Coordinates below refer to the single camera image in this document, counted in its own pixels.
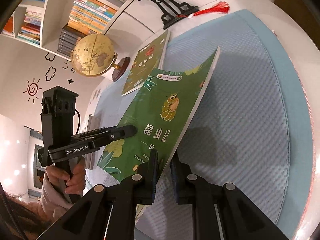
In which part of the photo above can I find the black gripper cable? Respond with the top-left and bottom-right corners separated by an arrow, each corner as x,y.
73,108 -> 82,136

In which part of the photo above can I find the black lettering wall sticker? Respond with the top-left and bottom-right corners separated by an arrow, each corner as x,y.
62,59 -> 76,73

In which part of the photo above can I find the antique yellow desk globe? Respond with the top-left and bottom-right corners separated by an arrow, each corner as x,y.
71,33 -> 131,82

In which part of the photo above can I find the person's left hand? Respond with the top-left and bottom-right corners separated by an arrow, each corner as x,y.
44,156 -> 87,200

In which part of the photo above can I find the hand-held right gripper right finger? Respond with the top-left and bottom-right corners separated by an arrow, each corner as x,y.
170,150 -> 289,240

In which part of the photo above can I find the light blue quilted mat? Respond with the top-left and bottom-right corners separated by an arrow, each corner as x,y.
89,8 -> 313,239

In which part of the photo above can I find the set of dark grey volumes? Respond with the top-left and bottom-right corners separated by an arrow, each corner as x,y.
57,24 -> 84,58

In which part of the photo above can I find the red sun wall sticker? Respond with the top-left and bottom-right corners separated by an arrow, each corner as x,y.
23,78 -> 43,105

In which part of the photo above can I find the bright green caterpillar book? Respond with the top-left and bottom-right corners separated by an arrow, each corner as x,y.
96,46 -> 221,227

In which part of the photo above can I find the red tassel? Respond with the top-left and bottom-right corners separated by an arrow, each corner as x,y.
178,1 -> 230,20

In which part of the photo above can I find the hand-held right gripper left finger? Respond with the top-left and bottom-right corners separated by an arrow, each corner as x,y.
37,149 -> 159,240

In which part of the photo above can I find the person's left forearm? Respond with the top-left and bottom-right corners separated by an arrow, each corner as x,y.
41,177 -> 76,231

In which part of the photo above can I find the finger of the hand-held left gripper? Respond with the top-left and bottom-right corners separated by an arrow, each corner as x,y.
98,125 -> 138,149
72,127 -> 118,143

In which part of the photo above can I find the white bookshelf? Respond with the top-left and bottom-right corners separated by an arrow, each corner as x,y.
0,0 -> 163,56

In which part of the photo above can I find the green book with beetle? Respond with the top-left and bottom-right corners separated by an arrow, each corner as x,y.
121,29 -> 171,96

